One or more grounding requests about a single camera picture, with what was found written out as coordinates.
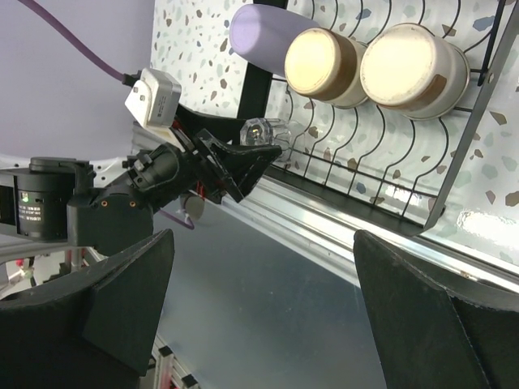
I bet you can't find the black wire dish rack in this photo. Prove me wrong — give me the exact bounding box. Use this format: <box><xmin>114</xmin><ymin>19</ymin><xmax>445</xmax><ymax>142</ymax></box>
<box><xmin>238</xmin><ymin>1</ymin><xmax>518</xmax><ymax>236</ymax></box>

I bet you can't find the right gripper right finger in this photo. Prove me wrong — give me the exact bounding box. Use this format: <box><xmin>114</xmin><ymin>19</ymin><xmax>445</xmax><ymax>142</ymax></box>
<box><xmin>354</xmin><ymin>230</ymin><xmax>518</xmax><ymax>388</ymax></box>

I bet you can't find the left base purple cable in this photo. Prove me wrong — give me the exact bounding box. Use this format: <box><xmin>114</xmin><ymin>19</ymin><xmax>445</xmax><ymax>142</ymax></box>
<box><xmin>157</xmin><ymin>208</ymin><xmax>195</xmax><ymax>230</ymax></box>

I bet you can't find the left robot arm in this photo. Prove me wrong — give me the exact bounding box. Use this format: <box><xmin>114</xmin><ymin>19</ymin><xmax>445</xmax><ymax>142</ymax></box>
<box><xmin>1</xmin><ymin>106</ymin><xmax>282</xmax><ymax>256</ymax></box>

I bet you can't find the purple plastic cup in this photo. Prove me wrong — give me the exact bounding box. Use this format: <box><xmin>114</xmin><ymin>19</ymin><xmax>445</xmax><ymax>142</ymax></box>
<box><xmin>229</xmin><ymin>4</ymin><xmax>319</xmax><ymax>77</ymax></box>

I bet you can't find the steel cup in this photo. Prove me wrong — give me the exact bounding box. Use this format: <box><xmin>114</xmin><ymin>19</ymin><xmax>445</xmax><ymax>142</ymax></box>
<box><xmin>359</xmin><ymin>23</ymin><xmax>470</xmax><ymax>121</ymax></box>
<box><xmin>285</xmin><ymin>28</ymin><xmax>367</xmax><ymax>109</ymax></box>

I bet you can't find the clear glass cup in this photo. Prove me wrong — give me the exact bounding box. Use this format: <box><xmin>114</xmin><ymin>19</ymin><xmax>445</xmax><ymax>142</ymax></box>
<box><xmin>240</xmin><ymin>118</ymin><xmax>305</xmax><ymax>162</ymax></box>

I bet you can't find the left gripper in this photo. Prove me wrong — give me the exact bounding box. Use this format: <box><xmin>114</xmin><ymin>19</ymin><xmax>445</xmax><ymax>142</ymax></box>
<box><xmin>171</xmin><ymin>105</ymin><xmax>282</xmax><ymax>203</ymax></box>

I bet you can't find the aluminium mounting rail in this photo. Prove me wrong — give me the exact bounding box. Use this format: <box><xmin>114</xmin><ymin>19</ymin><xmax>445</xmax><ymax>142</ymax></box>
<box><xmin>221</xmin><ymin>124</ymin><xmax>518</xmax><ymax>292</ymax></box>

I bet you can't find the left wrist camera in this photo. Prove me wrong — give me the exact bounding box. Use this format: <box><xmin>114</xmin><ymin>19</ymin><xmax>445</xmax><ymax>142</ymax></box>
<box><xmin>125</xmin><ymin>68</ymin><xmax>184</xmax><ymax>151</ymax></box>

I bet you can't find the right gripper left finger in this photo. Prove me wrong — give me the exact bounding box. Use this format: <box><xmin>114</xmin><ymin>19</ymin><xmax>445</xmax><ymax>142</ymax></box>
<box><xmin>1</xmin><ymin>229</ymin><xmax>174</xmax><ymax>388</ymax></box>

